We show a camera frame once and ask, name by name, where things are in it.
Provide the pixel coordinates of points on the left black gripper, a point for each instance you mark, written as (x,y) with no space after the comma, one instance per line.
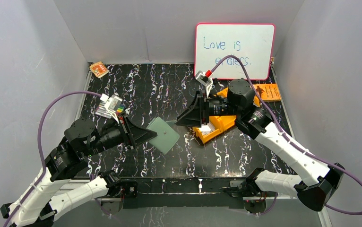
(126,132)

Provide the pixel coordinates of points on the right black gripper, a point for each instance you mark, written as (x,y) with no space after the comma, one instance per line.
(197,113)

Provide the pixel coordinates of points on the white cards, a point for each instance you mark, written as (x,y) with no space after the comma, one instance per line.
(207,129)

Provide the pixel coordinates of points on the orange divided bin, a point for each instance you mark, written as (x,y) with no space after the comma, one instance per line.
(248,117)

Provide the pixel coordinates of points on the green card holder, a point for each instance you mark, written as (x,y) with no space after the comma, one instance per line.
(166,137)

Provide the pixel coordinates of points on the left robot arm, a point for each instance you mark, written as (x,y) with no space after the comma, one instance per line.
(41,206)

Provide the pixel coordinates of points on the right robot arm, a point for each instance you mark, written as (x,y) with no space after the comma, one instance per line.
(313,182)

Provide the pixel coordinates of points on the small orange card box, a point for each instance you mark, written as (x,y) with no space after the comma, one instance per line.
(98,69)

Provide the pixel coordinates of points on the marker pen set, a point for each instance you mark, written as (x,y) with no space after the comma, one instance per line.
(103,112)

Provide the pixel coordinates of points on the orange book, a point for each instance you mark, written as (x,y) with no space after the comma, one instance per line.
(268,92)

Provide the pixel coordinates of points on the pink framed whiteboard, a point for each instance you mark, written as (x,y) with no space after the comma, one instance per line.
(226,48)

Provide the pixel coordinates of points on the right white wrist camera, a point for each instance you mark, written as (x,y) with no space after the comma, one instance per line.
(205,79)

